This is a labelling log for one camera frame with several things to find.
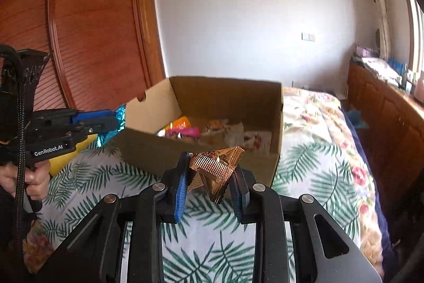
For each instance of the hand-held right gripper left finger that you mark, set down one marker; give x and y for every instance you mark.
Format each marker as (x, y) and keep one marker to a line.
(180, 191)

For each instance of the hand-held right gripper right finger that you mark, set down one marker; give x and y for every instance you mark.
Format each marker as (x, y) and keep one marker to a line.
(236, 195)

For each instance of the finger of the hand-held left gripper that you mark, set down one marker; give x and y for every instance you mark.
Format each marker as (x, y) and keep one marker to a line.
(94, 116)
(99, 129)

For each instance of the blue foil snack packet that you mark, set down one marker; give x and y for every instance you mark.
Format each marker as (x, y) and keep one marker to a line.
(119, 119)

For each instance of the gold foil snack packet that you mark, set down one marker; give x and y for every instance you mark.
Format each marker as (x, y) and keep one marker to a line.
(215, 170)

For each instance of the brown cardboard box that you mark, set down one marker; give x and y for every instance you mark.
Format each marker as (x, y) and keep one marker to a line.
(205, 150)

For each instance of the pink snack packet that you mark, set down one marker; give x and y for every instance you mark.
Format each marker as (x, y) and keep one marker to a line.
(185, 131)

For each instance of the person's left hand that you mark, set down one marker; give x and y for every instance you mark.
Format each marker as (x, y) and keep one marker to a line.
(33, 183)

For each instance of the yellow plush toy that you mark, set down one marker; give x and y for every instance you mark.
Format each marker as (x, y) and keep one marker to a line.
(69, 157)

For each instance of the leaf print blanket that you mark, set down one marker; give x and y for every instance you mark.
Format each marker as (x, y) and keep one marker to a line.
(109, 177)

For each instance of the white red snack packet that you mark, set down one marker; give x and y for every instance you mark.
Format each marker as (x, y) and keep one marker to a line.
(258, 140)

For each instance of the silver grey snack packet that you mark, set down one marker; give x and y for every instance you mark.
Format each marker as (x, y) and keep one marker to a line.
(232, 133)

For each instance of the orange white snack packet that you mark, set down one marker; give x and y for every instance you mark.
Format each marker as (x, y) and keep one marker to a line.
(179, 123)

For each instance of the wooden wardrobe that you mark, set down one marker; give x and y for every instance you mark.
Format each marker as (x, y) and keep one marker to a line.
(92, 21)

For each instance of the floral leaf-print bed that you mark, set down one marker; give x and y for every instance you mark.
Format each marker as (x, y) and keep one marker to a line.
(324, 143)

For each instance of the dark blue bed sheet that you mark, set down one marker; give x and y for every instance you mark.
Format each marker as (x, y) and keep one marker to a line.
(371, 163)

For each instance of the wooden cabinet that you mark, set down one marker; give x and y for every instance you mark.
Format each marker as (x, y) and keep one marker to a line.
(391, 124)

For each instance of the stack of books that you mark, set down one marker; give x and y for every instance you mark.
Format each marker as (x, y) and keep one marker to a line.
(364, 52)

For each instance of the blue box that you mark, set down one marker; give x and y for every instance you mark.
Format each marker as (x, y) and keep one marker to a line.
(397, 66)

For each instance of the window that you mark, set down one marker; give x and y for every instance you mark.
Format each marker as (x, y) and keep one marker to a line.
(415, 37)

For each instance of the white wall switch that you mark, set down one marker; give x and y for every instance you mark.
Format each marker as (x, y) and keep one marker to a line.
(308, 36)

